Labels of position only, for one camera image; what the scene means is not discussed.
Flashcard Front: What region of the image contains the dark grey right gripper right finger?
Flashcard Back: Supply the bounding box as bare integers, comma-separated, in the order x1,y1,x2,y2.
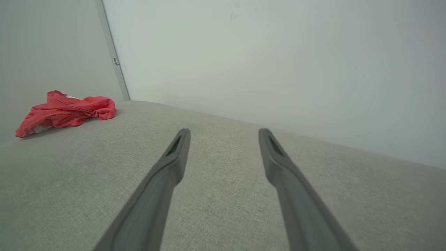
258,128,358,251

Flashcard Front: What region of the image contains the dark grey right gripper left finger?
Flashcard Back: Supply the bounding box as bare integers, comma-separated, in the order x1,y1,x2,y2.
93,129,191,251

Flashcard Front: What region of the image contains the red basketball jersey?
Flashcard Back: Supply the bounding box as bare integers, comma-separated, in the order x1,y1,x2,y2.
15,90,117,138

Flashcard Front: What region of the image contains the grey wall corner strip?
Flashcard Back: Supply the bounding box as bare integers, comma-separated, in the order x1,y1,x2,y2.
95,0,131,101

